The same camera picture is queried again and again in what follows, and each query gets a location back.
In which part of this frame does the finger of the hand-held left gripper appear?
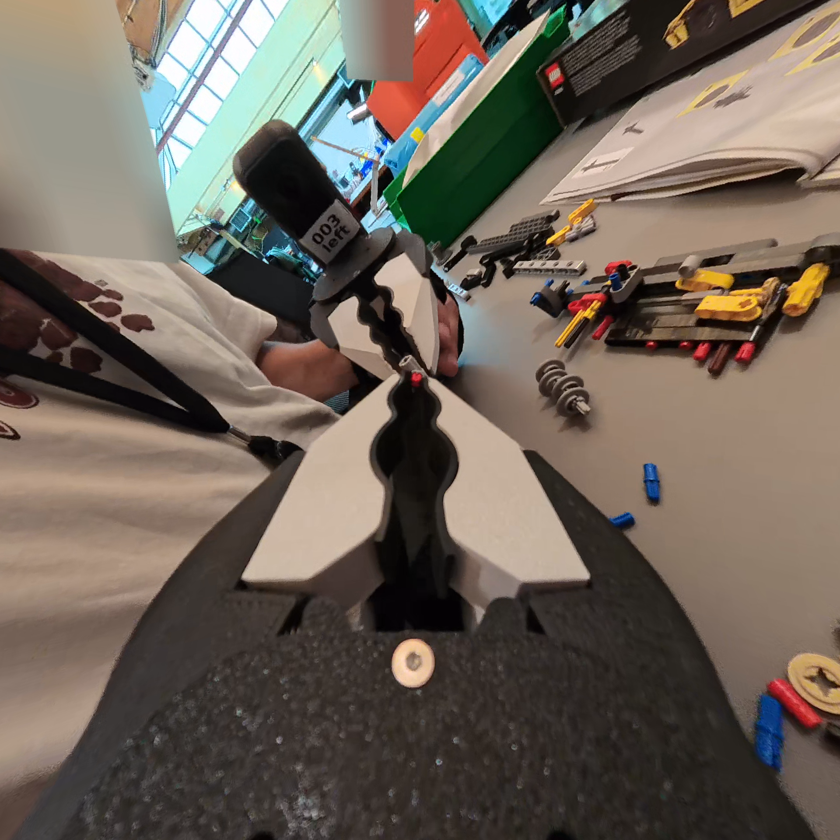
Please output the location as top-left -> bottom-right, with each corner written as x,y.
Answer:
326,297 -> 403,383
377,251 -> 442,379

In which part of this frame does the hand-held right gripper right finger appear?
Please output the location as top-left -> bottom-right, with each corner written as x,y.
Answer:
420,379 -> 592,608

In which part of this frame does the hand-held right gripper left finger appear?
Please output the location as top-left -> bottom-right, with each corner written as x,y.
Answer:
241,375 -> 414,608

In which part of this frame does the small black blue lego assembly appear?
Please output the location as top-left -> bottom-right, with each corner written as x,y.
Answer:
530,279 -> 572,319

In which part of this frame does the grey lego axle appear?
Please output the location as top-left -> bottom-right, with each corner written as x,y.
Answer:
535,357 -> 593,419

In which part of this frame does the partly built lego chassis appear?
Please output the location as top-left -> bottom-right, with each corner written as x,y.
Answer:
554,238 -> 840,376

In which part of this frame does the pile of colourful lego pieces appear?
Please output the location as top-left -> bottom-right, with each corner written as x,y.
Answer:
753,617 -> 840,772

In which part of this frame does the lego instruction booklet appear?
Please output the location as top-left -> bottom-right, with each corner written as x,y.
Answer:
541,0 -> 840,206

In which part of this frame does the person's left forearm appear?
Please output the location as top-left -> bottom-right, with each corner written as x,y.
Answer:
255,340 -> 358,403

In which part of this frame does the yellow car lego box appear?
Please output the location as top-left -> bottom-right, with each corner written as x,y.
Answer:
537,0 -> 815,127

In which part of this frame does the person's left hand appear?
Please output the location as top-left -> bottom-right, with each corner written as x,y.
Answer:
436,295 -> 466,379

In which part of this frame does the large paned window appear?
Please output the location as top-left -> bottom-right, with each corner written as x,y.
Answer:
141,0 -> 290,175

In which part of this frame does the green plastic bin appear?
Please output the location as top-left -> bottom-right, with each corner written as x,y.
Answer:
382,13 -> 568,249

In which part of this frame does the red plastic crate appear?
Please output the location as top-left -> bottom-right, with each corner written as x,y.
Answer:
366,0 -> 490,142

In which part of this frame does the light blue package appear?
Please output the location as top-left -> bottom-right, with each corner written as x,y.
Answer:
384,54 -> 487,172

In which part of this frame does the white printed shirt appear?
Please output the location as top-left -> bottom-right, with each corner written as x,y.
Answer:
0,249 -> 342,821

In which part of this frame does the white desk mount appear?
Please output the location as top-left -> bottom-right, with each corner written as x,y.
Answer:
308,134 -> 388,217

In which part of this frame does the black strap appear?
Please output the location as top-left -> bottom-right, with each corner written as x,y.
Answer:
0,249 -> 303,463

